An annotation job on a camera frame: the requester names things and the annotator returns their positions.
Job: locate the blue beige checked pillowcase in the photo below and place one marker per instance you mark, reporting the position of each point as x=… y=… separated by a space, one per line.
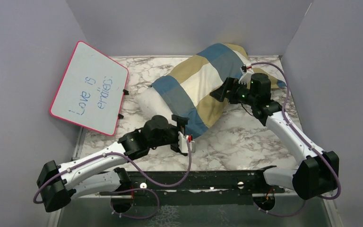
x=186 y=88

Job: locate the pink framed whiteboard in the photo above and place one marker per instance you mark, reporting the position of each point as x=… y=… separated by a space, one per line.
x=91 y=90

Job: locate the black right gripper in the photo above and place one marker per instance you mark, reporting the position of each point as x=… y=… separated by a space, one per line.
x=231 y=84

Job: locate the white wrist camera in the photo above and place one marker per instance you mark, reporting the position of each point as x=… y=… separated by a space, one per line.
x=247 y=72
x=186 y=144

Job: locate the white pillow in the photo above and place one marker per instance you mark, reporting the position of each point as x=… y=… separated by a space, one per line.
x=151 y=104

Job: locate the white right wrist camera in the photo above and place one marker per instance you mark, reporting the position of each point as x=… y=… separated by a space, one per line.
x=247 y=72

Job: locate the aluminium frame rail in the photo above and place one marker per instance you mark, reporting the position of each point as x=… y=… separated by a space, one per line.
x=101 y=172

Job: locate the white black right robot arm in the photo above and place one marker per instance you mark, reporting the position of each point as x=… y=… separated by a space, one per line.
x=317 y=171

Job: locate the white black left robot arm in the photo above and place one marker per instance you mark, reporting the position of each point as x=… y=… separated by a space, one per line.
x=58 y=184

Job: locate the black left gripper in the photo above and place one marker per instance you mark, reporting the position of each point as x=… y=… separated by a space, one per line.
x=181 y=123

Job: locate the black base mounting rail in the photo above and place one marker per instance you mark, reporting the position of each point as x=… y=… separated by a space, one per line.
x=241 y=187

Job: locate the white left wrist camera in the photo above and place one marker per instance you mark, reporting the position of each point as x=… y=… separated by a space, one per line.
x=186 y=144

